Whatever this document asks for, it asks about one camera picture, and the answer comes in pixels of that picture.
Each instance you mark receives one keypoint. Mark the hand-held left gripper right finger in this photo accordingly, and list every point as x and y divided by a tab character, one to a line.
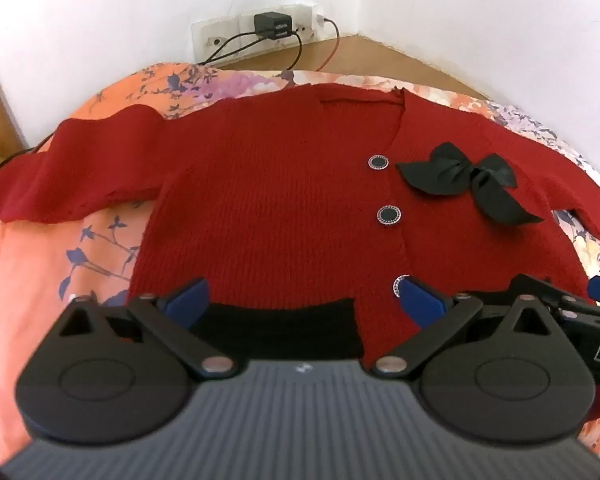
422	302

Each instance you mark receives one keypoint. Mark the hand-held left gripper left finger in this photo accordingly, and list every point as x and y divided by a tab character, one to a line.
190	300

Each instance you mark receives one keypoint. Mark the red knit cardigan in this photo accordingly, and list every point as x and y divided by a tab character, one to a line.
280	185

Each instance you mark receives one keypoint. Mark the orange floral blanket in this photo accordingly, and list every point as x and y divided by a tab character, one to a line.
40	260

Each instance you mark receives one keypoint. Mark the white charger plug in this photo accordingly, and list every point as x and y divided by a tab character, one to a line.
320	19

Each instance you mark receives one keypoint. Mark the white wall socket plate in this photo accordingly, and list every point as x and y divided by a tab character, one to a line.
215	30

